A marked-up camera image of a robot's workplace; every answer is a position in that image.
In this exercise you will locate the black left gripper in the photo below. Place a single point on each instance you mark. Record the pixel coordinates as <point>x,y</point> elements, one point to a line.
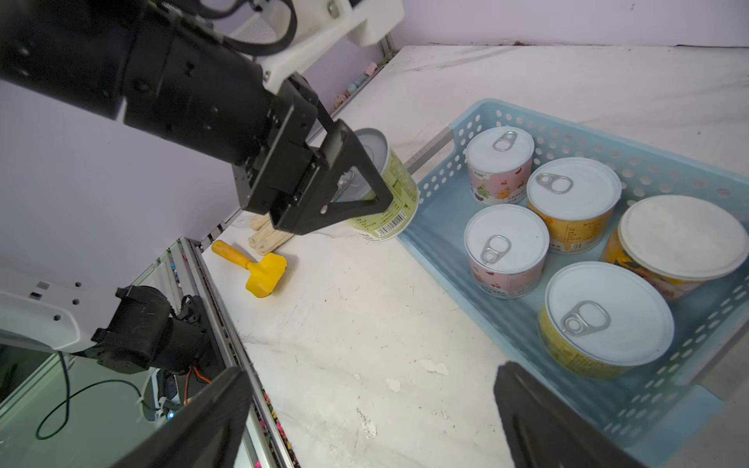
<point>303,190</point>

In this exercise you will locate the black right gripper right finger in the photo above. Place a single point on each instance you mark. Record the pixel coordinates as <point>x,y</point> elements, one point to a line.
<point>542,431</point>

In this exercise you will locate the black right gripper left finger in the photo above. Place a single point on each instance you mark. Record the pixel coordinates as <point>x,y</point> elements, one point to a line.
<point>208,432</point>

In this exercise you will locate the green label can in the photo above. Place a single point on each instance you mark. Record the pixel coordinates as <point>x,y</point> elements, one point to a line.
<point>390,223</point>

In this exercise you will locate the yellow can end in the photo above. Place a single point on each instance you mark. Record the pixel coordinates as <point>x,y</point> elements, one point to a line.
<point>599,320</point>

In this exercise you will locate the pink label can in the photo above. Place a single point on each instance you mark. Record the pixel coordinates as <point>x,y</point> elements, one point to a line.
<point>506,246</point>
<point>499,164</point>

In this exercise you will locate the yellow tall can white lid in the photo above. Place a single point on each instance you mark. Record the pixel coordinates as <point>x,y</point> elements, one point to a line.
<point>677,243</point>

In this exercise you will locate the yellow label can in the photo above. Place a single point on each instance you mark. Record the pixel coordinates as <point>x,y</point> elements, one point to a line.
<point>575,197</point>

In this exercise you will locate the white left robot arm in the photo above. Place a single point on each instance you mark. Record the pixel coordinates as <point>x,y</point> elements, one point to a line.
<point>162,68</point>

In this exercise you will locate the light blue plastic basket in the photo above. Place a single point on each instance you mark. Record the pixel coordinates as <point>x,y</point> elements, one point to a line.
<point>652,410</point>

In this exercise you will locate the beige work glove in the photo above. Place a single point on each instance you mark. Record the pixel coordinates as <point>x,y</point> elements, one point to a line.
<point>266,239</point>

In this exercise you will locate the yellow plastic scoop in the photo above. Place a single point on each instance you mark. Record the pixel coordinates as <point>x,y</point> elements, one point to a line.
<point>264,275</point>

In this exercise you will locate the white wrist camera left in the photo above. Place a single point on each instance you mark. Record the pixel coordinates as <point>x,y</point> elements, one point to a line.
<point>305,30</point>

